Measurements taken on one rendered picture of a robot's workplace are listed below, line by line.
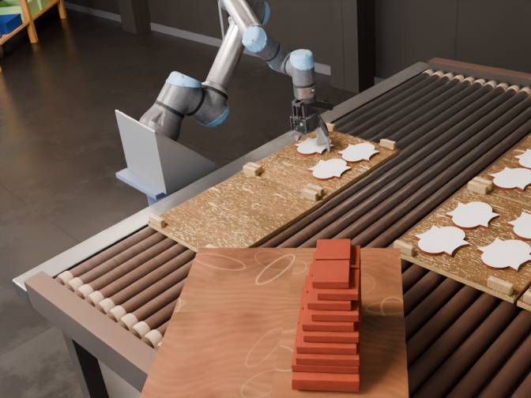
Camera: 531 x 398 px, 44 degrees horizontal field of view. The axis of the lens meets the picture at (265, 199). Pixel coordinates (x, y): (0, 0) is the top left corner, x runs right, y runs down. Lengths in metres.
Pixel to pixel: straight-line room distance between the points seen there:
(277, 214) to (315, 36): 3.96
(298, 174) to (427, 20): 3.01
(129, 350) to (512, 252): 0.98
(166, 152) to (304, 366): 1.18
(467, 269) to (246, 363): 0.67
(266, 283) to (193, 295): 0.17
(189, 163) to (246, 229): 0.48
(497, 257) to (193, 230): 0.84
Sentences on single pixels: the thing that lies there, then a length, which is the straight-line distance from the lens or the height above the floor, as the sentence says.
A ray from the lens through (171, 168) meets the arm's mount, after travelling 2.28.
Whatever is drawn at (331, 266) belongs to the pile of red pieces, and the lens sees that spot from 1.26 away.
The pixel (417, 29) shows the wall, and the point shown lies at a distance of 5.11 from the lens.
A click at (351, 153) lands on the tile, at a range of 2.27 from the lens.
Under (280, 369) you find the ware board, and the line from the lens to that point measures 1.31.
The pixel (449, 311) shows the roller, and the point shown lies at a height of 0.92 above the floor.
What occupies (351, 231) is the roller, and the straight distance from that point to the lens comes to 1.90.
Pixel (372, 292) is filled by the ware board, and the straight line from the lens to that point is 1.48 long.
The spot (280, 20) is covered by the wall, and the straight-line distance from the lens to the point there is 6.11.
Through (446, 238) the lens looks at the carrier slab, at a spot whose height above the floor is 0.95.
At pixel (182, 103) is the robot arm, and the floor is 1.12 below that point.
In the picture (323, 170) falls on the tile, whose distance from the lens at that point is 2.17.
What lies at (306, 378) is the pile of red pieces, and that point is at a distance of 1.25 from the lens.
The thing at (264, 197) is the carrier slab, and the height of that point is 0.94.
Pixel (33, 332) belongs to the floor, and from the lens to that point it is 3.30.
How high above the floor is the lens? 1.96
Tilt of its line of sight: 30 degrees down
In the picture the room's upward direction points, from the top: 6 degrees counter-clockwise
